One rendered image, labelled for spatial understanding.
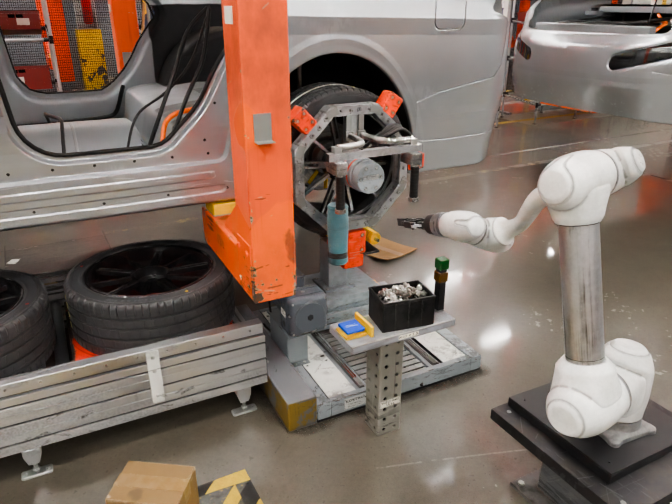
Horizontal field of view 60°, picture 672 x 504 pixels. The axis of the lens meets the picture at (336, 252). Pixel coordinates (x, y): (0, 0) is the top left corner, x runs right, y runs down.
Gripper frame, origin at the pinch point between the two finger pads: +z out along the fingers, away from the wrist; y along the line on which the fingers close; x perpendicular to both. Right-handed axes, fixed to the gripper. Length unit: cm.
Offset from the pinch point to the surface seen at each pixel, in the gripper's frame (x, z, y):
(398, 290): 19.8, -21.3, 21.5
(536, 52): -83, 132, -239
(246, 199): -20, -4, 66
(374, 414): 67, -11, 32
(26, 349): 22, 42, 138
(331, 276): 28, 55, 6
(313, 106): -50, 28, 18
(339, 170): -23.9, 4.1, 23.9
